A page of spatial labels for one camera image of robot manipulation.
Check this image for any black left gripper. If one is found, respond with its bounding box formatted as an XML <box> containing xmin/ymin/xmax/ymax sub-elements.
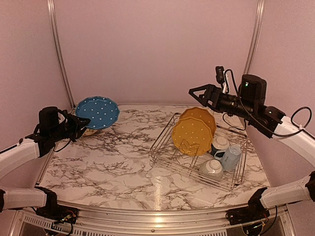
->
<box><xmin>50</xmin><ymin>113</ymin><xmax>90</xmax><ymax>142</ymax></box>

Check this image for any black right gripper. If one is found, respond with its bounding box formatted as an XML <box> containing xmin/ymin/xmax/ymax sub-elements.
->
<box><xmin>189</xmin><ymin>84</ymin><xmax>256</xmax><ymax>120</ymax></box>

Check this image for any blue polka dot plate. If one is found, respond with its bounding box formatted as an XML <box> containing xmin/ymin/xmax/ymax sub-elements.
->
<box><xmin>75</xmin><ymin>96</ymin><xmax>120</xmax><ymax>130</ymax></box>

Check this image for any yellow polka dot plate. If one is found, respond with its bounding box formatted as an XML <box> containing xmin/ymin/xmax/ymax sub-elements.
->
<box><xmin>171</xmin><ymin>117</ymin><xmax>213</xmax><ymax>156</ymax></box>
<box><xmin>179</xmin><ymin>107</ymin><xmax>217</xmax><ymax>135</ymax></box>

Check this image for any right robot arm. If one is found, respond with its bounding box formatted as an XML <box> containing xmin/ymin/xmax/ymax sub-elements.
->
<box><xmin>189</xmin><ymin>74</ymin><xmax>315</xmax><ymax>220</ymax></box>

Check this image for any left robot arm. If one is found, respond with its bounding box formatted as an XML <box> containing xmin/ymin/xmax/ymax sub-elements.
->
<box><xmin>0</xmin><ymin>106</ymin><xmax>91</xmax><ymax>219</ymax></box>

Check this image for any cream floral plate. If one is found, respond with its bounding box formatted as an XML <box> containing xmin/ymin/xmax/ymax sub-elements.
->
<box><xmin>83</xmin><ymin>129</ymin><xmax>98</xmax><ymax>137</ymax></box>

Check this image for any dark teal mug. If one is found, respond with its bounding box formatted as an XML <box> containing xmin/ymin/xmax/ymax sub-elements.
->
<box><xmin>210</xmin><ymin>136</ymin><xmax>230</xmax><ymax>156</ymax></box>

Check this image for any light blue mug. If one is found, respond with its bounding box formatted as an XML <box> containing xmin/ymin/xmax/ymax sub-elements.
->
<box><xmin>214</xmin><ymin>145</ymin><xmax>242</xmax><ymax>172</ymax></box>

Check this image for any pale green bowl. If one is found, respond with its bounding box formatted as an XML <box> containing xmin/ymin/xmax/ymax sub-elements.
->
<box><xmin>199</xmin><ymin>159</ymin><xmax>223</xmax><ymax>179</ymax></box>

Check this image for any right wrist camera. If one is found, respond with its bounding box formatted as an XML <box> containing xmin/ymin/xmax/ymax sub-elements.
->
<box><xmin>215</xmin><ymin>66</ymin><xmax>229</xmax><ymax>93</ymax></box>

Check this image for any metal wire dish rack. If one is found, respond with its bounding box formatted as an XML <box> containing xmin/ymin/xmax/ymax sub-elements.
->
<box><xmin>150</xmin><ymin>113</ymin><xmax>249</xmax><ymax>191</ymax></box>

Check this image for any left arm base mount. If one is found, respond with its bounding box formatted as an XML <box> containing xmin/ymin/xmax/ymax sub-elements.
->
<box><xmin>35</xmin><ymin>205</ymin><xmax>79</xmax><ymax>224</ymax></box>

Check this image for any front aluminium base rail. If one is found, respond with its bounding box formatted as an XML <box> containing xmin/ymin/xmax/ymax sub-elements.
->
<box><xmin>8</xmin><ymin>201</ymin><xmax>296</xmax><ymax>236</ymax></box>

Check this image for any right aluminium frame post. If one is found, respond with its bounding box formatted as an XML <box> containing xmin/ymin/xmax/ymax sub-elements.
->
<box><xmin>243</xmin><ymin>0</ymin><xmax>266</xmax><ymax>74</ymax></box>

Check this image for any aluminium frame post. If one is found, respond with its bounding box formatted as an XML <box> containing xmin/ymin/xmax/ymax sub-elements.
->
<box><xmin>47</xmin><ymin>0</ymin><xmax>75</xmax><ymax>109</ymax></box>
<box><xmin>243</xmin><ymin>0</ymin><xmax>266</xmax><ymax>74</ymax></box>

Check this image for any left aluminium frame post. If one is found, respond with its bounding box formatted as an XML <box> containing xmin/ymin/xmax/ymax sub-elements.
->
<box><xmin>47</xmin><ymin>0</ymin><xmax>75</xmax><ymax>109</ymax></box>

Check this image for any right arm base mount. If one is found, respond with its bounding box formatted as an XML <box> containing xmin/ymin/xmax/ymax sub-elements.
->
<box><xmin>225</xmin><ymin>206</ymin><xmax>270</xmax><ymax>225</ymax></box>

